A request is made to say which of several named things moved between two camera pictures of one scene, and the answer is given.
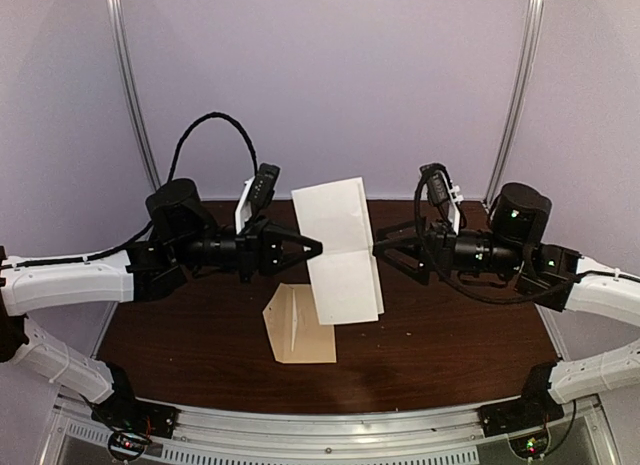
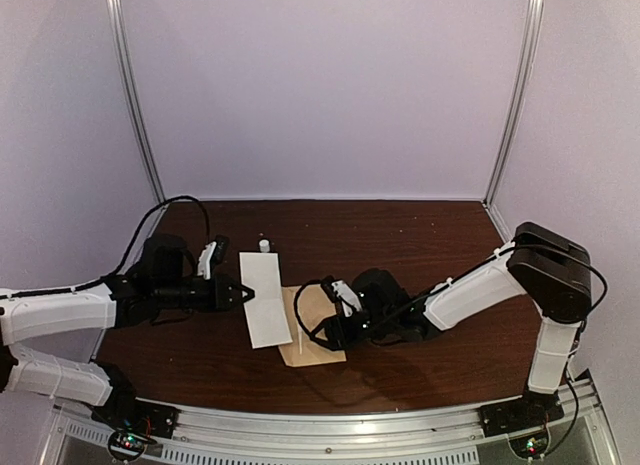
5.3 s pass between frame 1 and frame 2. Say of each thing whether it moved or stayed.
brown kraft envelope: stayed
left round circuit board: stayed
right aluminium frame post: stayed
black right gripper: moved
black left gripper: moved
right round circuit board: stayed
